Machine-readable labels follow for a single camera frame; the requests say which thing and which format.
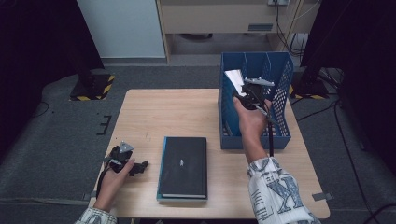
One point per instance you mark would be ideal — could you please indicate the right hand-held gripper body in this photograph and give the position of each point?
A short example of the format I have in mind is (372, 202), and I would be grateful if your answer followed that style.
(257, 95)

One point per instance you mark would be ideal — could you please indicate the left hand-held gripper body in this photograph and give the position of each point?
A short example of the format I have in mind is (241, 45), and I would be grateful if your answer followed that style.
(120, 161)

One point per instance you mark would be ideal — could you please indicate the blue book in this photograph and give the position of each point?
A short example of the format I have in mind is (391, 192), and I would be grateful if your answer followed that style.
(235, 77)

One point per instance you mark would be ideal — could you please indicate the teal illustrated book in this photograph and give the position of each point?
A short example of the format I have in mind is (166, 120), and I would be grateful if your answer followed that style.
(159, 186)

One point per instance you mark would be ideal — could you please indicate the blue plastic file rack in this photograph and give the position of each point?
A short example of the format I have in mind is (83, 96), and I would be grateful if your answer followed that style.
(230, 143)

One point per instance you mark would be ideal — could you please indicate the person's left hand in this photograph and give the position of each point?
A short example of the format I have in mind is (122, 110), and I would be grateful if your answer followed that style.
(112, 186)

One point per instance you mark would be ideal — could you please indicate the person's right hand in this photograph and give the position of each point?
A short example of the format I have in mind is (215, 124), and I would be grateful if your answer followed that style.
(253, 123)

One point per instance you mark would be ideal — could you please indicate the black tape marks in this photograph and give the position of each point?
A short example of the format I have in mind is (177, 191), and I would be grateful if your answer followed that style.
(106, 124)

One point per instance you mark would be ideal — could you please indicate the grey tape strip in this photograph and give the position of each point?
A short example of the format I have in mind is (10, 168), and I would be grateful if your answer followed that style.
(91, 195)
(322, 196)

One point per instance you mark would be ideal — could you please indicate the grey label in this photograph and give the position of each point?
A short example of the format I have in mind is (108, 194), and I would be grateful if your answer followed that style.
(260, 27)

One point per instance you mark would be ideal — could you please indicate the beige wooden desk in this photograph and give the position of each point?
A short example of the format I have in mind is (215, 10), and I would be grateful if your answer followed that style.
(211, 18)

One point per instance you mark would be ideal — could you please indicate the white power strip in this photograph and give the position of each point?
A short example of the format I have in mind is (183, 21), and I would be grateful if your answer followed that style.
(278, 2)

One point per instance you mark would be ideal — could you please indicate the black curtain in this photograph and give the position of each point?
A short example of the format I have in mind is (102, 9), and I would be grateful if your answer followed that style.
(367, 62)
(37, 46)

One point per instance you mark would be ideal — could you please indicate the white panel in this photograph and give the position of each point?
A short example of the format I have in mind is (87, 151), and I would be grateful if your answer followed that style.
(124, 28)

